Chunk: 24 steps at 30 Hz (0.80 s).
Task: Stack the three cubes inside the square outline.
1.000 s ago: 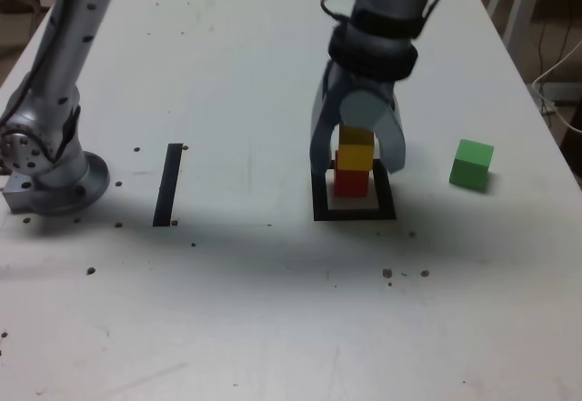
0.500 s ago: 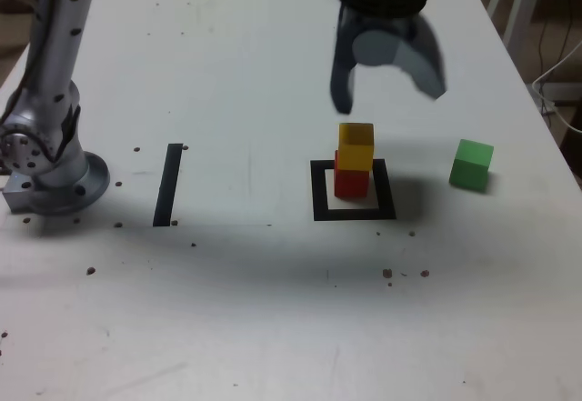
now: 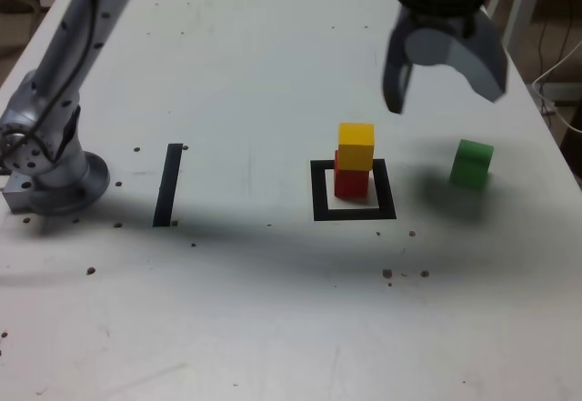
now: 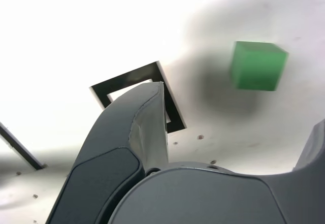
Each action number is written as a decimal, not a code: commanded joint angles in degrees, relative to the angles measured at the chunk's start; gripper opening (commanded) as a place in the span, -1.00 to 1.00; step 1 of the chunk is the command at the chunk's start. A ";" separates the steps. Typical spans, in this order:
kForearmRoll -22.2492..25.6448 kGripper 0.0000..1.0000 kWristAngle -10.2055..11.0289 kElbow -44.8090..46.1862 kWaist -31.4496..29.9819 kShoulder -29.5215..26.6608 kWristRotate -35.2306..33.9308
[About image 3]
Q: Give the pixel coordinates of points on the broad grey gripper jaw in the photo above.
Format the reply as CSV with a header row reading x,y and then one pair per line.
x,y
482,60

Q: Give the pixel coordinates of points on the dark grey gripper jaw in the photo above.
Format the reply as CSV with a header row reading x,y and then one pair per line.
x,y
394,78

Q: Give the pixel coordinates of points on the yellow cube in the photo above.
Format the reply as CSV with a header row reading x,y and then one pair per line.
x,y
357,146

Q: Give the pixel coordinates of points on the green cube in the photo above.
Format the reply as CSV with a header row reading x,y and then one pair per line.
x,y
470,164

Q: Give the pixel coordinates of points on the red cube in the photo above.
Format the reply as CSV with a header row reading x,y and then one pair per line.
x,y
351,185

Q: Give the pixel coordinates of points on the black tape square outline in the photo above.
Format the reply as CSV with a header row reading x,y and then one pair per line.
x,y
354,214

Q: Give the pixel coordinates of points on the black tape strip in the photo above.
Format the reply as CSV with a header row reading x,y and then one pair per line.
x,y
167,187

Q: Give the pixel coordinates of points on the white metal frame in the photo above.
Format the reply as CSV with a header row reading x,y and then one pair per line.
x,y
516,14

